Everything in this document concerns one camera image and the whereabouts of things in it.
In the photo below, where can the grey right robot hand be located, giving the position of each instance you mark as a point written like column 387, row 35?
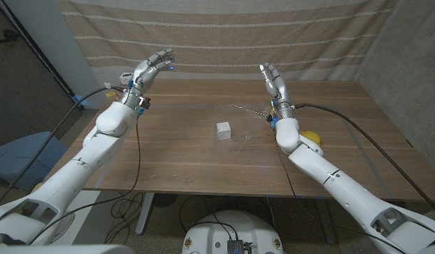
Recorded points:
column 279, row 90

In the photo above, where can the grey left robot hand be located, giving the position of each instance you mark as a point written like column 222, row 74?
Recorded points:
column 145, row 72

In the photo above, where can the clear cellophane sheet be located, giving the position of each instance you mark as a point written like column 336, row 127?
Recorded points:
column 251, row 134

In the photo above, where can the small white box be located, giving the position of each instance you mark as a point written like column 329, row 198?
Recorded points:
column 224, row 132

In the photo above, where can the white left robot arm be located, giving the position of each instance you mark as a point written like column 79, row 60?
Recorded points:
column 80, row 166

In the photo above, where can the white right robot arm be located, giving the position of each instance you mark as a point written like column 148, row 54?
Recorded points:
column 327, row 173

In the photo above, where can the yellow lemon-shaped sponge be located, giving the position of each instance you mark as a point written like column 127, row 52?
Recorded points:
column 313, row 137

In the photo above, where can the white power strip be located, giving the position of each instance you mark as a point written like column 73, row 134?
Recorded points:
column 125, row 78

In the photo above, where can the beige striped backdrop cloth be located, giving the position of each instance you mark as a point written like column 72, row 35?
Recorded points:
column 221, row 35

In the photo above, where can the dark round floor disc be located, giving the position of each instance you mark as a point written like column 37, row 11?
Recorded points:
column 164, row 200

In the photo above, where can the grey table leg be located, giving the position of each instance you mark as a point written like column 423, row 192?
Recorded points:
column 144, row 215
column 327, row 222

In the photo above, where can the blue-grey upholstered chair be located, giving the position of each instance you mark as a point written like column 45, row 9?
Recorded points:
column 23, row 155

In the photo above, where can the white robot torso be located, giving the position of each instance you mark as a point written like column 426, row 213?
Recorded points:
column 221, row 229

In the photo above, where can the yellow floor pad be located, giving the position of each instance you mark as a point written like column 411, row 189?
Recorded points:
column 37, row 187

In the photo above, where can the grey torso connector module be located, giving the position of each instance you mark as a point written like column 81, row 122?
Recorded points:
column 235, row 247

